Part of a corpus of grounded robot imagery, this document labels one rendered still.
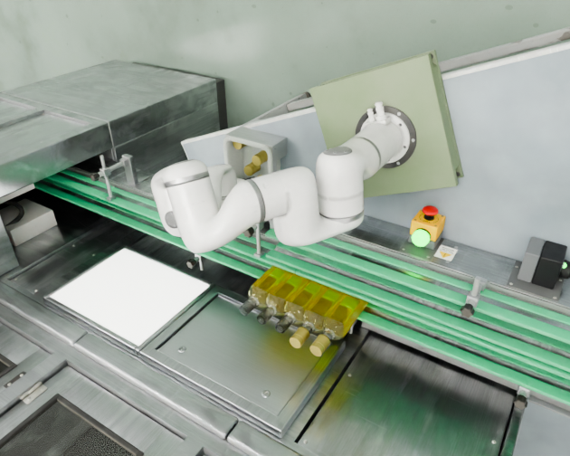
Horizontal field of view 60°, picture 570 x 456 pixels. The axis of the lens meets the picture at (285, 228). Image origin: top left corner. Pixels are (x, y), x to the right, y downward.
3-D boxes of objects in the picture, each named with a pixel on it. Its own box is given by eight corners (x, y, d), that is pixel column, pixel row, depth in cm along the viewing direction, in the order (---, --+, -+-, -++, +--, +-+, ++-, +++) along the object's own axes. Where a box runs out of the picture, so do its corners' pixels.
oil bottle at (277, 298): (302, 272, 149) (262, 313, 134) (302, 257, 146) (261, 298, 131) (318, 278, 147) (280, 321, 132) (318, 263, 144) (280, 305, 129)
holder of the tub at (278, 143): (245, 202, 168) (231, 213, 162) (241, 126, 153) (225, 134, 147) (288, 216, 160) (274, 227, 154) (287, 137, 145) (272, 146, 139)
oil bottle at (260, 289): (286, 265, 152) (245, 305, 137) (286, 251, 149) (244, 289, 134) (302, 271, 149) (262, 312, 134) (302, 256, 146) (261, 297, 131)
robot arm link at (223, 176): (218, 225, 112) (247, 208, 132) (208, 168, 109) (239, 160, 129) (184, 228, 114) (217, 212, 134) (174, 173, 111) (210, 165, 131)
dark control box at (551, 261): (523, 261, 123) (516, 279, 117) (531, 234, 119) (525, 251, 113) (559, 271, 119) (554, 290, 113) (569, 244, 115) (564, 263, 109)
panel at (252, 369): (126, 251, 181) (44, 303, 157) (124, 243, 179) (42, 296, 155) (346, 347, 140) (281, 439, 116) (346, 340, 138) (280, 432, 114)
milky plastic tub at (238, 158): (242, 189, 165) (227, 200, 158) (239, 126, 152) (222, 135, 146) (287, 203, 157) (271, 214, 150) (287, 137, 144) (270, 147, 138)
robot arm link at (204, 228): (253, 164, 88) (176, 185, 82) (273, 236, 90) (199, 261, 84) (230, 170, 100) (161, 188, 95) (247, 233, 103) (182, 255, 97)
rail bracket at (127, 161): (142, 178, 187) (94, 204, 171) (134, 137, 178) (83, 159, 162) (151, 181, 185) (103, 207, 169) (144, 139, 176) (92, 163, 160)
